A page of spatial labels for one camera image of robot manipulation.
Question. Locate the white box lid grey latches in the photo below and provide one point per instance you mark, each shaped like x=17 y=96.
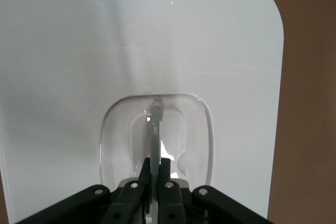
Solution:
x=131 y=51

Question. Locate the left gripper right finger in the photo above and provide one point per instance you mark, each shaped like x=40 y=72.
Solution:
x=173 y=205

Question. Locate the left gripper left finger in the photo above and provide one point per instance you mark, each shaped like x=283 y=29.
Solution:
x=123 y=205

